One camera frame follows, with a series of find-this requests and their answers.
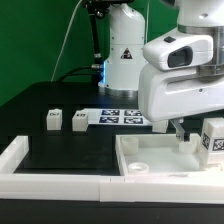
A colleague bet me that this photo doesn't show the black cable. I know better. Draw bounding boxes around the black cable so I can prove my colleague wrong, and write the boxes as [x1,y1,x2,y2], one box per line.
[56,65,102,83]

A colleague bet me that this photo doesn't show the white square tabletop part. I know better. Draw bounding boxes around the white square tabletop part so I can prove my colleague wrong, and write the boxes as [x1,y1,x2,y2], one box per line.
[115,133,224,177]

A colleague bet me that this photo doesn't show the white U-shaped fence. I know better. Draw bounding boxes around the white U-shaped fence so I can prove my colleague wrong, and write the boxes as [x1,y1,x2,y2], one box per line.
[0,136,224,204]

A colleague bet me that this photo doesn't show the white sheet with tags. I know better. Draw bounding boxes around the white sheet with tags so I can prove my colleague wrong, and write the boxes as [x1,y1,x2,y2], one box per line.
[84,108,151,126]

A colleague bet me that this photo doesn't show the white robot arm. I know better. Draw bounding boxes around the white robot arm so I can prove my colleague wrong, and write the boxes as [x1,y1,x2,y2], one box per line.
[99,0,224,124]

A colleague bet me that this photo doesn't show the white cable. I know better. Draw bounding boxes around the white cable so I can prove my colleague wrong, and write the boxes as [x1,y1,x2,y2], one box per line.
[50,0,83,83]

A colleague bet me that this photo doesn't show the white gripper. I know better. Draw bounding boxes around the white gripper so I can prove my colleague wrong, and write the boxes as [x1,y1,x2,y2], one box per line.
[138,32,224,142]

